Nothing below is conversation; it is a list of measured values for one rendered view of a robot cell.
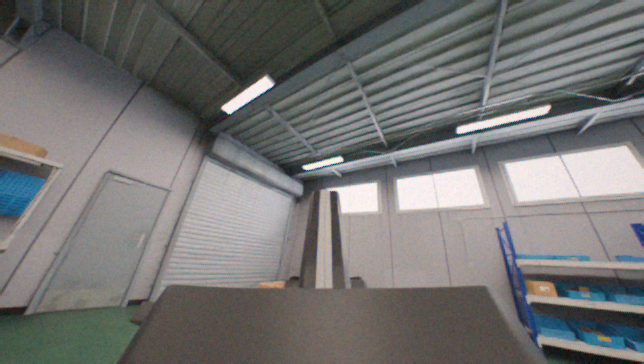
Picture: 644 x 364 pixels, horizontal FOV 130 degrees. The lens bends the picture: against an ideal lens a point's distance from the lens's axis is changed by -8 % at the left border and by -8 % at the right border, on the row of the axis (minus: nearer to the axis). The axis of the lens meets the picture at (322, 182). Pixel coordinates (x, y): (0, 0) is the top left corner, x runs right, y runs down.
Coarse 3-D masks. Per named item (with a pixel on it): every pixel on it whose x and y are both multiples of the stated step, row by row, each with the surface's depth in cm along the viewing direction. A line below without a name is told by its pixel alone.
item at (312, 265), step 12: (312, 192) 11; (324, 192) 10; (312, 204) 9; (324, 204) 9; (312, 216) 9; (324, 216) 8; (312, 228) 8; (324, 228) 8; (312, 240) 7; (324, 240) 7; (312, 252) 7; (324, 252) 7; (312, 264) 6; (300, 276) 6; (312, 276) 6
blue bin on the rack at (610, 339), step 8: (568, 320) 244; (576, 320) 240; (576, 328) 219; (592, 328) 230; (600, 328) 222; (608, 328) 211; (576, 336) 222; (584, 336) 208; (592, 336) 205; (600, 336) 201; (608, 336) 198; (616, 336) 200; (592, 344) 203; (600, 344) 199; (608, 344) 196; (616, 344) 193; (624, 344) 190
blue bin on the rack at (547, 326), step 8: (536, 320) 263; (544, 320) 259; (552, 320) 254; (560, 320) 241; (536, 328) 242; (544, 328) 230; (552, 328) 251; (560, 328) 241; (568, 328) 225; (544, 336) 228; (552, 336) 224; (560, 336) 220; (568, 336) 217
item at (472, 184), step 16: (416, 176) 482; (432, 176) 457; (448, 176) 437; (464, 176) 418; (400, 192) 488; (416, 192) 465; (432, 192) 444; (448, 192) 424; (464, 192) 405; (480, 192) 389; (400, 208) 471; (416, 208) 450; (432, 208) 430; (448, 208) 412
